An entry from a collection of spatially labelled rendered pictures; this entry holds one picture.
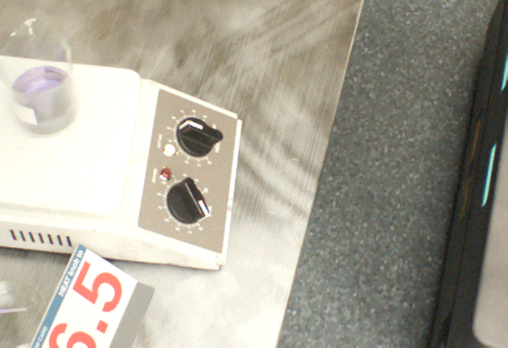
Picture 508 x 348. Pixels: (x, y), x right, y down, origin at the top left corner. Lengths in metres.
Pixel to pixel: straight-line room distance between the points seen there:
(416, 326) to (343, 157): 0.30
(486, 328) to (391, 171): 0.52
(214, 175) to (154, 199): 0.06
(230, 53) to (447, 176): 0.87
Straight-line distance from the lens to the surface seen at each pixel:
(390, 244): 1.65
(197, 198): 0.76
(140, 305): 0.79
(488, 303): 1.26
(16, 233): 0.78
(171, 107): 0.80
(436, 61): 1.82
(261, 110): 0.87
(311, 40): 0.91
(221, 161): 0.80
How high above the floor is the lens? 1.51
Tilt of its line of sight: 63 degrees down
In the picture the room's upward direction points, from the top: 7 degrees clockwise
